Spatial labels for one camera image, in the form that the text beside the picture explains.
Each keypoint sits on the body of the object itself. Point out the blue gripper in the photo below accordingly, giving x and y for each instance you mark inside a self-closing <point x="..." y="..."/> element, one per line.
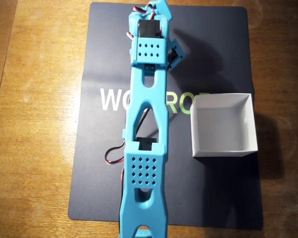
<point x="168" y="6"/>

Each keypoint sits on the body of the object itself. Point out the white open cardboard box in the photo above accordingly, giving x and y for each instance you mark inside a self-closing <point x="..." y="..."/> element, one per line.
<point x="226" y="134"/>

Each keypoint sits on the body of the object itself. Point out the dark mat with WOWROBO print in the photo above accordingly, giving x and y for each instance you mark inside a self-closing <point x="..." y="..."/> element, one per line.
<point x="213" y="49"/>

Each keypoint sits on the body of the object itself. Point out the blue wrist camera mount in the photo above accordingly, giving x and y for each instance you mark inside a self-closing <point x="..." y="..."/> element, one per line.
<point x="180" y="50"/>

